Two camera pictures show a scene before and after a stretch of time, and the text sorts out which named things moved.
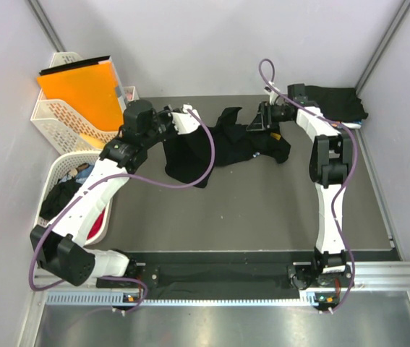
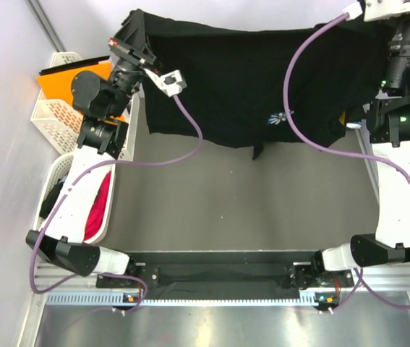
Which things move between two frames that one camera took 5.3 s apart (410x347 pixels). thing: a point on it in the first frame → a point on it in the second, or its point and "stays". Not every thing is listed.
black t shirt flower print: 188,155 → 235,73
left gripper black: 166,113 → 131,43
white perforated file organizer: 61,126 stays
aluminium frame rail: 372,278 stays
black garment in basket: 60,195 stays
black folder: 75,65 stays
